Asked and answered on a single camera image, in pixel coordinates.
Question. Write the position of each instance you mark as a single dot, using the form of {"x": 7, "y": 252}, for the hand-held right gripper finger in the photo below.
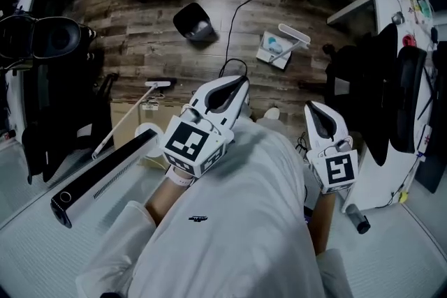
{"x": 340, "y": 130}
{"x": 312, "y": 139}

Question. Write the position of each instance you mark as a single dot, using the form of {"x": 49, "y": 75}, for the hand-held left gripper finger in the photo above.
{"x": 209, "y": 87}
{"x": 237, "y": 108}

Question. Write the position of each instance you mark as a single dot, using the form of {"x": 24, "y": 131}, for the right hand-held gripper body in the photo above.
{"x": 337, "y": 171}

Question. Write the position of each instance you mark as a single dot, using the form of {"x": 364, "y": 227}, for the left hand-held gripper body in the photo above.
{"x": 195, "y": 150}

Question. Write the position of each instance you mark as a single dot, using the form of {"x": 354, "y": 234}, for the black trash can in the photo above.
{"x": 188, "y": 15}

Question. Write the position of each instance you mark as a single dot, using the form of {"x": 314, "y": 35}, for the person's right forearm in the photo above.
{"x": 321, "y": 220}

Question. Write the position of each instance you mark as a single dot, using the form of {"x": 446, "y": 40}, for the person's left forearm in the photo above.
{"x": 164, "y": 199}

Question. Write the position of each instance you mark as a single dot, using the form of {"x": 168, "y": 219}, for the crumpled paper trash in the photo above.
{"x": 275, "y": 44}

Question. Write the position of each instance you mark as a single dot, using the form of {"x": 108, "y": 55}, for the pink wristwatch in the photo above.
{"x": 179, "y": 178}

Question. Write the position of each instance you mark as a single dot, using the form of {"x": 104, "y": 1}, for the person's white shoe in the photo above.
{"x": 272, "y": 113}

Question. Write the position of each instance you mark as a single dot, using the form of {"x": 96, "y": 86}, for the black cylinder bottle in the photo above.
{"x": 358, "y": 218}

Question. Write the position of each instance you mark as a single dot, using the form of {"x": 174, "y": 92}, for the white round container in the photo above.
{"x": 146, "y": 127}

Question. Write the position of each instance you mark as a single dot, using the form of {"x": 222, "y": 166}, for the yellow tag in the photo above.
{"x": 403, "y": 196}

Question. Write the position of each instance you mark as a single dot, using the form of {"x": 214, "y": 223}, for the person's white shirt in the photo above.
{"x": 237, "y": 213}

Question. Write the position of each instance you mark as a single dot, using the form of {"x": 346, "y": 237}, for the black office chair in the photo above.
{"x": 70, "y": 136}
{"x": 52, "y": 38}
{"x": 412, "y": 97}

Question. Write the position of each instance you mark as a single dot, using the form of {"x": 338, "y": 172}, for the white power strip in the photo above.
{"x": 425, "y": 139}

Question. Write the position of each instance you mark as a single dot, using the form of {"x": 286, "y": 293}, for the red round object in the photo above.
{"x": 409, "y": 40}

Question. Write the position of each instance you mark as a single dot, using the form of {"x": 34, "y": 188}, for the grey computer mouse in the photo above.
{"x": 398, "y": 17}

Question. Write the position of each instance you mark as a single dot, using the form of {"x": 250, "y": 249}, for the colourful packet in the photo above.
{"x": 417, "y": 0}

